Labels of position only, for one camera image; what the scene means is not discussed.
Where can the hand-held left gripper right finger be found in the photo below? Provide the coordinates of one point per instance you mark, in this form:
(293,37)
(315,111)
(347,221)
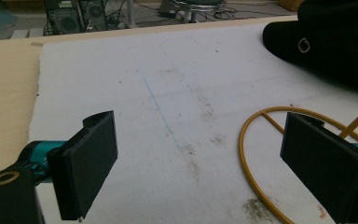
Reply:
(323,168)

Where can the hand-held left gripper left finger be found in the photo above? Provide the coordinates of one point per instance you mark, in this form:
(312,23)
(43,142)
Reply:
(85,163)

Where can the black cap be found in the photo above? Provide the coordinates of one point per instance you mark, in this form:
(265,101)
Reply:
(329,40)

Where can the white foam mat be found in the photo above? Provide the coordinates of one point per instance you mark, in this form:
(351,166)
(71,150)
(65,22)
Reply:
(183,109)

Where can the black computer tower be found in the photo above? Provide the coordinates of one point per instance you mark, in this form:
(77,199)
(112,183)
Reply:
(74,15)

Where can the chrome stool base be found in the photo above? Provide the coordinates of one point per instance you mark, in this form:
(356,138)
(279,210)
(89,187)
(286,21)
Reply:
(195,7)

